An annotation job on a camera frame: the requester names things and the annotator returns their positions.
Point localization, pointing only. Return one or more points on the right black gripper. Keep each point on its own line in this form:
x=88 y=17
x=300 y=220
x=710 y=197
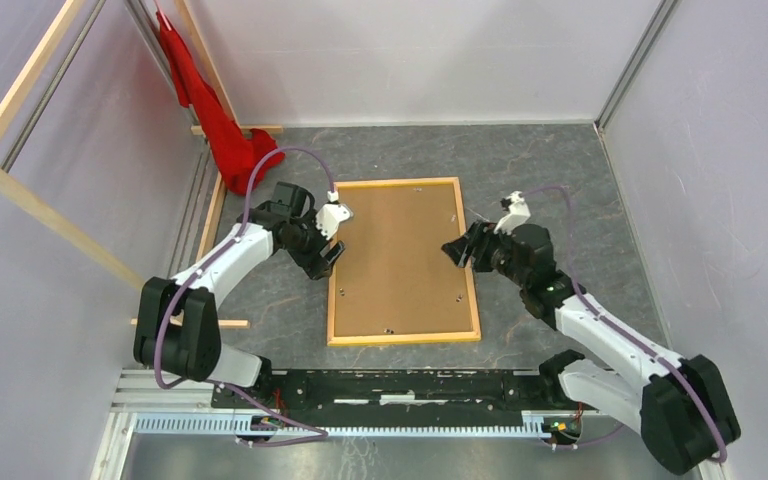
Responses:
x=476 y=242

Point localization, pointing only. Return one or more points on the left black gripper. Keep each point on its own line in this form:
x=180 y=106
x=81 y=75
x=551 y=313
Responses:
x=314 y=265

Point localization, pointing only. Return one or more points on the brown cardboard backing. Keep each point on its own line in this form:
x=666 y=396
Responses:
x=397 y=265

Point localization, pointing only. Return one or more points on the yellow picture frame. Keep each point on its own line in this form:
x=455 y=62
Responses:
x=397 y=339

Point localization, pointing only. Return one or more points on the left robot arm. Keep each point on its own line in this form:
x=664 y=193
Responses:
x=177 y=325

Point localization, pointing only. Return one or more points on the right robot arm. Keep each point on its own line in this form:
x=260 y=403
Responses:
x=680 y=407

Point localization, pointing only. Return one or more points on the red cloth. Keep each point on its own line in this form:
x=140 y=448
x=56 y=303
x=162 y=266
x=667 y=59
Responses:
x=235 y=154

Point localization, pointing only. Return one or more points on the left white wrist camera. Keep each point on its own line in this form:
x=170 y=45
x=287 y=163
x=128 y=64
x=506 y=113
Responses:
x=332 y=215

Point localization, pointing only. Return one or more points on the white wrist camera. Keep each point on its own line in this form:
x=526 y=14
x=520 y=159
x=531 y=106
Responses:
x=516 y=213
x=332 y=215

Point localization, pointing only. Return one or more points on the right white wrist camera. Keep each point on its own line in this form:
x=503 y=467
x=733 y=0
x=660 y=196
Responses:
x=516 y=213

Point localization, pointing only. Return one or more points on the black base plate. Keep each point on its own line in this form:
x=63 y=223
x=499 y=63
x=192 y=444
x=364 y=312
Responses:
x=436 y=398

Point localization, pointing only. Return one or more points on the aluminium rail base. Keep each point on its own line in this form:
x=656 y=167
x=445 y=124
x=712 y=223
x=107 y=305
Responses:
x=197 y=431

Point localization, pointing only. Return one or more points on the wooden rack frame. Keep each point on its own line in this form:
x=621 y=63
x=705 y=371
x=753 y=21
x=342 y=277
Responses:
x=29 y=202

